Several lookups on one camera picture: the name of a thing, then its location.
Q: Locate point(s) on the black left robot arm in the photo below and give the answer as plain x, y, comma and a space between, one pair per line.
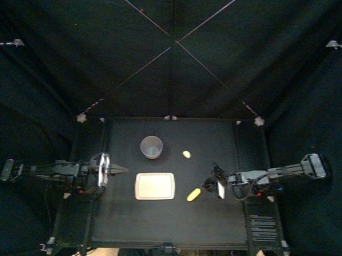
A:
53, 170

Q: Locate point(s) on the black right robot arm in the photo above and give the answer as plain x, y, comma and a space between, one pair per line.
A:
275, 173

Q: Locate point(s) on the yellow toy corn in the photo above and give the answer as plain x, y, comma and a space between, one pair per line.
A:
193, 194

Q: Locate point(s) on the square pink plate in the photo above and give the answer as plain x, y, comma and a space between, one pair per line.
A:
153, 186

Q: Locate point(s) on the small yellow toy lemon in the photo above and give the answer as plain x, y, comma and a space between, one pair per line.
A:
185, 154

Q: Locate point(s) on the clear plastic cup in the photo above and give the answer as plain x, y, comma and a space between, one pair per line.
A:
150, 147

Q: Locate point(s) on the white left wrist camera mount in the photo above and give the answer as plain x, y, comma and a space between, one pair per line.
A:
104, 169

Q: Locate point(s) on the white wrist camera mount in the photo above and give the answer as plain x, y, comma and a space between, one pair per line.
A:
104, 169
220, 190

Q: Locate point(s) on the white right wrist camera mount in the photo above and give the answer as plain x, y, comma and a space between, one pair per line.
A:
220, 190

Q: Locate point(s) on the metal frame corner bracket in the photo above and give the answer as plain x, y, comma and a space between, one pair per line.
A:
16, 42
332, 44
80, 117
259, 121

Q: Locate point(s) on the small metal frame bracket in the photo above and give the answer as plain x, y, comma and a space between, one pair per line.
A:
169, 117

